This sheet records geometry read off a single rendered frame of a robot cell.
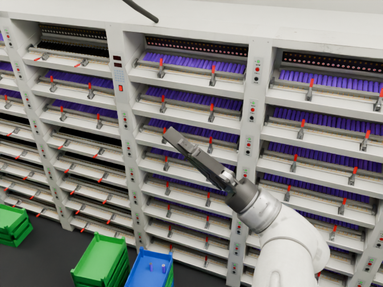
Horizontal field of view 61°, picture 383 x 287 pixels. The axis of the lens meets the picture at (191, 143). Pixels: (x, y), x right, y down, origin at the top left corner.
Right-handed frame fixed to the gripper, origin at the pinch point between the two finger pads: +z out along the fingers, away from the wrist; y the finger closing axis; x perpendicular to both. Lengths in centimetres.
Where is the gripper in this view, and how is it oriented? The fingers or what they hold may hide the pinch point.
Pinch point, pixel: (178, 141)
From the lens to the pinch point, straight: 72.9
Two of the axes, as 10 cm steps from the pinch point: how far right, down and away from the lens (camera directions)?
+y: 1.6, -1.8, -9.7
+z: -7.6, -6.5, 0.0
